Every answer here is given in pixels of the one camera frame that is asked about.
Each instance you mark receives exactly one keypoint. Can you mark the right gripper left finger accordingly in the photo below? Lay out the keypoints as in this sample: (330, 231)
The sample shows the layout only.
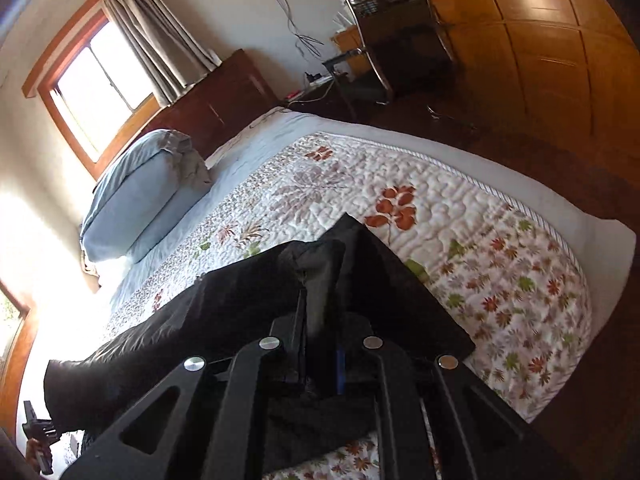
(203, 420)

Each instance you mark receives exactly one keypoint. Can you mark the black padded pants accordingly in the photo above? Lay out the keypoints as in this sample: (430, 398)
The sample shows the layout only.
(347, 275)

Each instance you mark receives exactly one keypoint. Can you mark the person's hand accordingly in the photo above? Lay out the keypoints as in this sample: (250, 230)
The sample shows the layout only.
(35, 448)

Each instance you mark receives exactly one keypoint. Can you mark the floral quilted bedspread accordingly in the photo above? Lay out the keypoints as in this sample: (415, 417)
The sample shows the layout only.
(529, 323)

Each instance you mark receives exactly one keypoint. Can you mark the flat blue pillow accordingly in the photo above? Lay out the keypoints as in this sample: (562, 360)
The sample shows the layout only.
(166, 219)

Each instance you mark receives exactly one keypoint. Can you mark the large blue folded duvet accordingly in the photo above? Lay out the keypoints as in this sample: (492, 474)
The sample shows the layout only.
(134, 188)

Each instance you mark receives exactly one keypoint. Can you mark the light blue bed sheet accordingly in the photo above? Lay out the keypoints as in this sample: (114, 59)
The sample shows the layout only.
(290, 176)

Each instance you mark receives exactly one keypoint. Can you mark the dark wooden headboard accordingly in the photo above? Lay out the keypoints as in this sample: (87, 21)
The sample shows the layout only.
(219, 106)

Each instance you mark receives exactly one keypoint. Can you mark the grey window curtain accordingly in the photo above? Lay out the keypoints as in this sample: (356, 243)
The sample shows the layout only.
(169, 54)

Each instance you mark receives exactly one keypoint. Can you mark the wooden desk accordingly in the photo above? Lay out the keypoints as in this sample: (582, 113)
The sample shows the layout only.
(349, 39)

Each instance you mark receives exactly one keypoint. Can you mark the black chrome office chair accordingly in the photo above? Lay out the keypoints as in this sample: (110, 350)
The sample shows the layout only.
(401, 51)

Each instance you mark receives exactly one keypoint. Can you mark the wooden wardrobe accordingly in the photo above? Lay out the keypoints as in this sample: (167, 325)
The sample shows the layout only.
(563, 71)

